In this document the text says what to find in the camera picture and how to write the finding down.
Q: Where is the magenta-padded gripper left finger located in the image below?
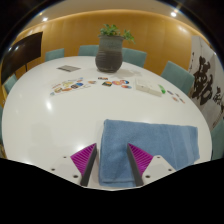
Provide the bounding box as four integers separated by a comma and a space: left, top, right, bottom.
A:
49, 142, 99, 187

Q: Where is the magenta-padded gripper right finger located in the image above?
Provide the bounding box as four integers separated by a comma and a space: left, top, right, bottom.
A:
126, 142, 177, 187

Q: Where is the blue terry towel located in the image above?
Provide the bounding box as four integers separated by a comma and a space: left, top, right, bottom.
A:
98, 118, 201, 189

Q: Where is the flat white box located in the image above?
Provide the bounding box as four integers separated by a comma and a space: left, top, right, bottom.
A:
134, 77, 164, 98

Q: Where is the colourful sticker sheet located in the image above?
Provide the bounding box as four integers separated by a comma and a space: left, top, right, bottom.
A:
49, 77, 92, 97

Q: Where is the black square sticker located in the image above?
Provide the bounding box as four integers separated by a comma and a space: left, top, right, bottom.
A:
101, 80, 114, 88

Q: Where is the group of teal chairs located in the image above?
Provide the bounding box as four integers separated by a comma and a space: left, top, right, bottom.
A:
0, 44, 224, 161

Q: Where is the white calligraphy folding screen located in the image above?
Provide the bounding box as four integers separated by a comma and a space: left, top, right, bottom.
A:
187, 35, 224, 132

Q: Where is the potted plant in grey pot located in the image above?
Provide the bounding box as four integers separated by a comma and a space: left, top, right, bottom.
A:
94, 23, 136, 74

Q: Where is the black wall screen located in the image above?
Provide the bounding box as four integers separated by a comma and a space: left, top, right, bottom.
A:
0, 31, 44, 84

